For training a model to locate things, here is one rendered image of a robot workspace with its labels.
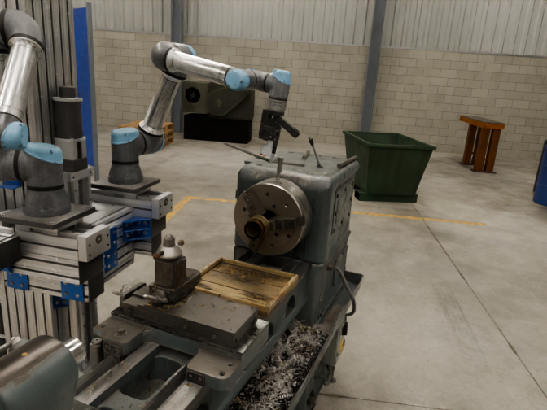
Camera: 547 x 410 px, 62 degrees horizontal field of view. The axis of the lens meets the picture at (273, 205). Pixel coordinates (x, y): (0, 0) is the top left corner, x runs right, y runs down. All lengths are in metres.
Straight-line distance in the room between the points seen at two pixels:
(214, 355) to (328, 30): 10.84
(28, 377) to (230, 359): 0.57
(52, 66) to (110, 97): 11.03
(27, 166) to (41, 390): 0.88
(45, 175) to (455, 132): 11.23
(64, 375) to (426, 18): 11.58
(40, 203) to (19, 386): 0.84
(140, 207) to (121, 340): 0.79
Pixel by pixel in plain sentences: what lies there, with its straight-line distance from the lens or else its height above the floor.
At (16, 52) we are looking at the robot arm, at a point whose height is 1.68.
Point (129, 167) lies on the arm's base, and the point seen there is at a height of 1.23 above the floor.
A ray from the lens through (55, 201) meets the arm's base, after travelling 1.68.
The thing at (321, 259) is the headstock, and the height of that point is 0.89.
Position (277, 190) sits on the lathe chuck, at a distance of 1.83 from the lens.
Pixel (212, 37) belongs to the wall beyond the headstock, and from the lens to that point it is 12.05.
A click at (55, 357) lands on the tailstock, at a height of 1.13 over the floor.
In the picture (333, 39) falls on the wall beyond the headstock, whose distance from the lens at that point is 11.80.
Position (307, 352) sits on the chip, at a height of 0.58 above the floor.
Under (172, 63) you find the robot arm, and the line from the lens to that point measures 1.87.
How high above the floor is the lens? 1.68
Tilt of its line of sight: 16 degrees down
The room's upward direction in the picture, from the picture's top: 4 degrees clockwise
